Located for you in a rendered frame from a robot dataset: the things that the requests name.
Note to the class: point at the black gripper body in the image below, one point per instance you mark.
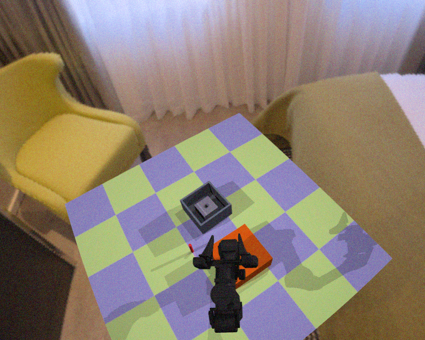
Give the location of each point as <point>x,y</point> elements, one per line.
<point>225,269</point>

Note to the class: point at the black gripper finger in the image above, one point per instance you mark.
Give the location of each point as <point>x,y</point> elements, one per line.
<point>208,251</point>
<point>242,250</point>

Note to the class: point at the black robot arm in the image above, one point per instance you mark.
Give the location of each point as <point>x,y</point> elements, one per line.
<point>228,312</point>

